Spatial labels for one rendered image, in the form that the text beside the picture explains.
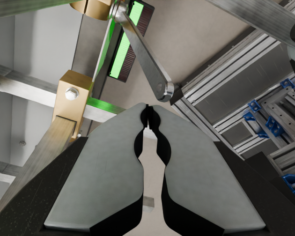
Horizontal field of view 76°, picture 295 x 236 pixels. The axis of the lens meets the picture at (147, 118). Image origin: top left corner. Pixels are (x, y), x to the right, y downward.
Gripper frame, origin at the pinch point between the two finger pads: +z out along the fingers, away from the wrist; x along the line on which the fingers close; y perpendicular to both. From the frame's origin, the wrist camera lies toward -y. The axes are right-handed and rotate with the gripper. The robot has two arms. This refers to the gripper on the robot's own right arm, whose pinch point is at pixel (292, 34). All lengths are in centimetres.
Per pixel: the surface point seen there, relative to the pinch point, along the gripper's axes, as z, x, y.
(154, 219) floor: 83, -200, 72
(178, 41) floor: 83, -19, 5
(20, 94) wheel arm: -0.3, -25.9, -36.1
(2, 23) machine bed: 15, -21, -48
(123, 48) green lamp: 12.0, -15.1, -22.3
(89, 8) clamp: -4.9, -7.7, -27.3
